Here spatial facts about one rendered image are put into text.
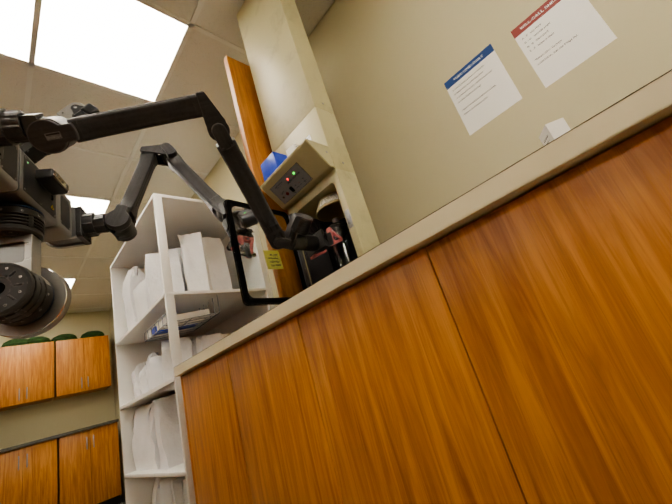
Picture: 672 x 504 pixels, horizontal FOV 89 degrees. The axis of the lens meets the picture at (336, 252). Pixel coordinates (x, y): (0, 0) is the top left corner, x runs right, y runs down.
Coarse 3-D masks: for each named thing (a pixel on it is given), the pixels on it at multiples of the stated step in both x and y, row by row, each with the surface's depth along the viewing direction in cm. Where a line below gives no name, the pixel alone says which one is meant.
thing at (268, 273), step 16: (224, 208) 121; (240, 208) 126; (240, 224) 123; (256, 224) 129; (240, 240) 119; (256, 240) 125; (256, 256) 122; (272, 256) 128; (288, 256) 134; (256, 272) 119; (272, 272) 124; (288, 272) 130; (240, 288) 111; (256, 288) 116; (272, 288) 121; (288, 288) 127; (272, 304) 118
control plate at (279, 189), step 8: (296, 168) 131; (288, 176) 135; (296, 176) 133; (304, 176) 132; (280, 184) 138; (288, 184) 137; (296, 184) 136; (304, 184) 135; (280, 192) 141; (296, 192) 138; (288, 200) 142
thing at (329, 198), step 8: (336, 192) 136; (320, 200) 138; (328, 200) 134; (336, 200) 132; (320, 208) 135; (328, 208) 147; (336, 208) 148; (320, 216) 144; (328, 216) 147; (336, 216) 148; (344, 216) 148
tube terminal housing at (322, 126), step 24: (312, 120) 138; (336, 120) 144; (288, 144) 149; (336, 144) 136; (336, 168) 128; (312, 192) 137; (360, 192) 132; (312, 216) 151; (360, 216) 125; (360, 240) 118
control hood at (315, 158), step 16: (304, 144) 124; (320, 144) 128; (288, 160) 130; (304, 160) 128; (320, 160) 126; (272, 176) 137; (320, 176) 131; (272, 192) 142; (304, 192) 138; (288, 208) 147
